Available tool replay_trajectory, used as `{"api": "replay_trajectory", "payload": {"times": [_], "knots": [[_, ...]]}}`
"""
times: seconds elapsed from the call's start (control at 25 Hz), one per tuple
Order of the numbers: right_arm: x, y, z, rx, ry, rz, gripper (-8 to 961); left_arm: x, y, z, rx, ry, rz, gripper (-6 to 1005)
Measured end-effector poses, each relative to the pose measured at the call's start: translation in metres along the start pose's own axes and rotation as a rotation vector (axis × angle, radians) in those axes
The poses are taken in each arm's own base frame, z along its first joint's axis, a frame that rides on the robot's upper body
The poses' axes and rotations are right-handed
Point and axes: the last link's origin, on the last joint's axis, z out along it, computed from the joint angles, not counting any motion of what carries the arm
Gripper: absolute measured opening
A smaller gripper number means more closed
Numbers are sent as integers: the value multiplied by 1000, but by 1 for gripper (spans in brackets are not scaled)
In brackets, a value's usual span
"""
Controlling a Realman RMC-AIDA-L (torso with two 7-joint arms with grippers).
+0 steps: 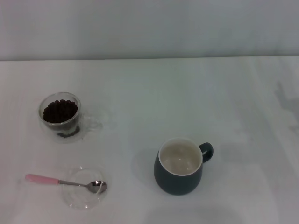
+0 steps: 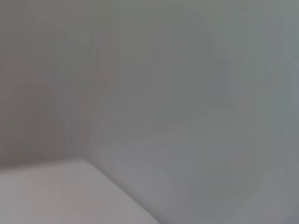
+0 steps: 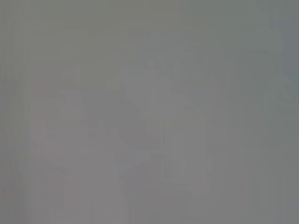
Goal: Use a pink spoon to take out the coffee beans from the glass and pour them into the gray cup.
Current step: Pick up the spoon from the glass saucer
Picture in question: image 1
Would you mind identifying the double-wall glass cup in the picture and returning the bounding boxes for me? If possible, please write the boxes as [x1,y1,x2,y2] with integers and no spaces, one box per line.
[38,92,101,143]

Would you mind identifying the dark blue ceramic mug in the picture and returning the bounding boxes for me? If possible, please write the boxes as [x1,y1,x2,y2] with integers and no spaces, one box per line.
[153,137,214,196]

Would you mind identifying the pink-handled metal spoon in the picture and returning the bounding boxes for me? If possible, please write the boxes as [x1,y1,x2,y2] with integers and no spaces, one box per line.
[25,174,107,194]

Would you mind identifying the coffee beans pile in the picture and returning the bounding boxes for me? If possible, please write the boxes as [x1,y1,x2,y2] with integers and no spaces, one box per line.
[43,99,78,123]

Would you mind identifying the clear glass saucer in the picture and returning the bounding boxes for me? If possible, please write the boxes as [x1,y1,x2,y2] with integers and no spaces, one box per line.
[62,166,110,210]

